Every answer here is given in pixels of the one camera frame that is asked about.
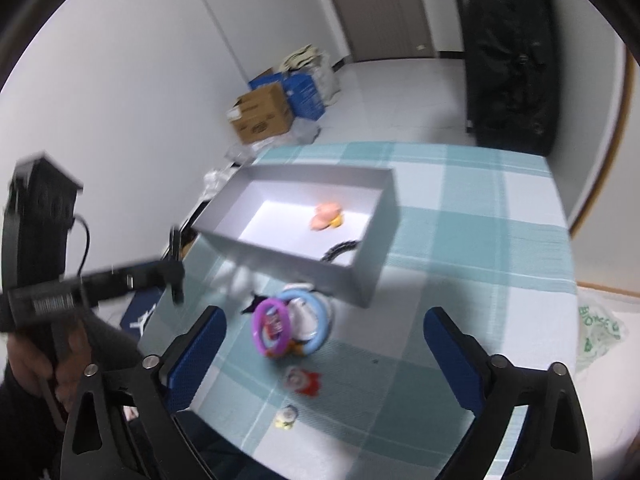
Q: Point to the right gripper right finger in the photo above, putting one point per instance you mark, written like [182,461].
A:
[553,441]

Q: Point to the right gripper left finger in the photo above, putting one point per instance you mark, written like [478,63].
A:
[124,424]

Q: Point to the purple plastic bangle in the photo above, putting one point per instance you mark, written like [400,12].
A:
[271,328]

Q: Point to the red white round case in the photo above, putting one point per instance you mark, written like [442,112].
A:
[302,381]

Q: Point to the pink orange hair clip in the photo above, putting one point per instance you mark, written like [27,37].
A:
[328,215]

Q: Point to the grey cardboard box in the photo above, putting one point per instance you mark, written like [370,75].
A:
[261,219]

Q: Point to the left hand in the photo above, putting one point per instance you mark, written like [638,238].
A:
[30,366]

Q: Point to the blue jordan shoe box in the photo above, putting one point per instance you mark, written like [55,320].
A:
[139,310]

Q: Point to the green printed plastic bag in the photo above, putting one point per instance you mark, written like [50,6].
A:
[599,332]

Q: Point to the small yellow white charm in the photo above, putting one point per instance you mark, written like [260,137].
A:
[286,417]

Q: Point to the teal plaid tablecloth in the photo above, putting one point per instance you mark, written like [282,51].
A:
[481,233]

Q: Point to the black hair comb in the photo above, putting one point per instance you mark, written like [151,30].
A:
[254,303]

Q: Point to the brown cardboard box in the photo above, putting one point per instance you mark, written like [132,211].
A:
[261,114]

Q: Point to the white plastic bags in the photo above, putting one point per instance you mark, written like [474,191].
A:
[303,132]

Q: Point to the blue cardboard box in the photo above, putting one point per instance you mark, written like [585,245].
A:
[300,91]

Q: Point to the white bag with cloths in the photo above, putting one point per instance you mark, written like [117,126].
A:
[314,62]

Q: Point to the black hanging bag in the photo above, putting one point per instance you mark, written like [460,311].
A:
[512,68]

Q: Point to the brown wooden door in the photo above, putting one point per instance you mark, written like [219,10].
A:
[378,30]

